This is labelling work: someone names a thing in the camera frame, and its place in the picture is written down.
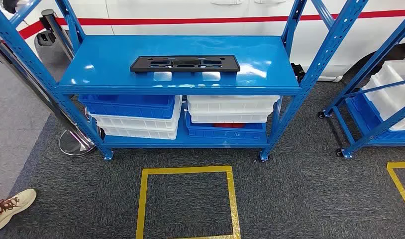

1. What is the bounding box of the red barrier belt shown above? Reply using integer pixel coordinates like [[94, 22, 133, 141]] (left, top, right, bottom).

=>
[[17, 9, 405, 40]]

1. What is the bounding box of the black ribbed object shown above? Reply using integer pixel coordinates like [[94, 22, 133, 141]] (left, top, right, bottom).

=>
[[291, 62, 306, 83]]

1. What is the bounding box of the person's beige shoe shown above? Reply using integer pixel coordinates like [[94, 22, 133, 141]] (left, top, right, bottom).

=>
[[0, 188, 37, 233]]

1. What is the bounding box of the chrome stanchion post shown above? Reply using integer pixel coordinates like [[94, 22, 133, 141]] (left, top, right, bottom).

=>
[[0, 39, 100, 158], [41, 9, 75, 60]]

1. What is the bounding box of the blue metal shelf rack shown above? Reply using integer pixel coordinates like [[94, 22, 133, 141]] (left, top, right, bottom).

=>
[[317, 9, 405, 160], [0, 0, 370, 162]]

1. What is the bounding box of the blue plastic crate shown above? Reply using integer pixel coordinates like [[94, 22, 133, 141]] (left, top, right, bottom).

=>
[[79, 95, 176, 120], [349, 89, 405, 142], [185, 112, 267, 141]]

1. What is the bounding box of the white car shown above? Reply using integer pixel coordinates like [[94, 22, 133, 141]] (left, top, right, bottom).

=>
[[1, 0, 405, 83]]

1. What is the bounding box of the black plastic bracket part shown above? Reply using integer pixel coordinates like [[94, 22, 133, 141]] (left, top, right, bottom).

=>
[[130, 55, 241, 73]]

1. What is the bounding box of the white plastic crate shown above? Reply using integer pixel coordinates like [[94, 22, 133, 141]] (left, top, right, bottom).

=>
[[89, 96, 184, 130], [97, 123, 180, 140], [362, 59, 405, 131], [187, 95, 281, 115], [189, 110, 272, 124]]

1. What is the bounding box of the red object in crate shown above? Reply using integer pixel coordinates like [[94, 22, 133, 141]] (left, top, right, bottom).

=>
[[213, 122, 247, 129]]

